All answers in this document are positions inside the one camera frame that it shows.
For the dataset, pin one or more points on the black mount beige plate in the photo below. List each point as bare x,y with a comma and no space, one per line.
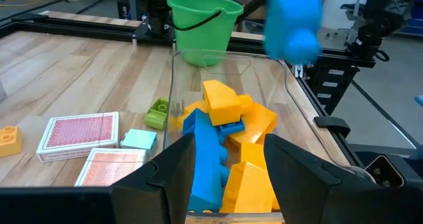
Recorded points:
385,171

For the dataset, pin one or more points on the green plastic bucket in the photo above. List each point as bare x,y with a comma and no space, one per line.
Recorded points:
205,32

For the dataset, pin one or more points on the black aluminium table frame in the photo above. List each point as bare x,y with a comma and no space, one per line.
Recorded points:
82,27

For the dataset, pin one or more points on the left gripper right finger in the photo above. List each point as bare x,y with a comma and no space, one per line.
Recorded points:
330,204

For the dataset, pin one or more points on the playing card deck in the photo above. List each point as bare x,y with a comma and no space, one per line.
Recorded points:
109,168
79,131

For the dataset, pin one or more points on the clear plastic bin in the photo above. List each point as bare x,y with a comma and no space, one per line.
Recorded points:
281,95

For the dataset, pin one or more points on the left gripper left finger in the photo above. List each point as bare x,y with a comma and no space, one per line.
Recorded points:
132,204

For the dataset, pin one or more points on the long blue toy block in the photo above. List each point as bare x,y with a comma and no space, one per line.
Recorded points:
205,158
233,128

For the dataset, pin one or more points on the blue sloped toy block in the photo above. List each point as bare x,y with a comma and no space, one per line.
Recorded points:
291,19

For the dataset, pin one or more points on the yellow sloped toy block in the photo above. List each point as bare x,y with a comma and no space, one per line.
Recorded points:
221,101

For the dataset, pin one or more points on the yellow notched toy block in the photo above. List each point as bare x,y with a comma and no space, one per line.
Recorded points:
195,108

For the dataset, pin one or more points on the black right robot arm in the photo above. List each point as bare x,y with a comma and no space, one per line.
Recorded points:
158,12

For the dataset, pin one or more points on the black table edge clamp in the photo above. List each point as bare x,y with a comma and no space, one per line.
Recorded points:
332,125

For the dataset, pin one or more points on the small yellow stud brick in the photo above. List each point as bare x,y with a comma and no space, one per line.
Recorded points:
10,141

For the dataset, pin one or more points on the black jointed machine arm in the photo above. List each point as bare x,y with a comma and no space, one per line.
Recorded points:
390,9

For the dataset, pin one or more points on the black box white labels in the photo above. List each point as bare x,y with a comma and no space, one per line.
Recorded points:
330,92

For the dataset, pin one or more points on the small mint brick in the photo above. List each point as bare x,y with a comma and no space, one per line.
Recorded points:
138,139

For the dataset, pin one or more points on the small light green brick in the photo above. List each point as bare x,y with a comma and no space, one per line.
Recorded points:
155,116

